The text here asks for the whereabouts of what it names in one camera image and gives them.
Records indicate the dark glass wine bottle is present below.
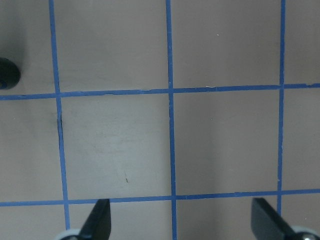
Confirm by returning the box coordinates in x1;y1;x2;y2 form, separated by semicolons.
0;57;21;90

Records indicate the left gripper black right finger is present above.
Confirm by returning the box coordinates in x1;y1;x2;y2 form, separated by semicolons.
251;197;296;240

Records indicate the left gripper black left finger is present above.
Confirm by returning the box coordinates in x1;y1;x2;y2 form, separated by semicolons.
78;199;112;240

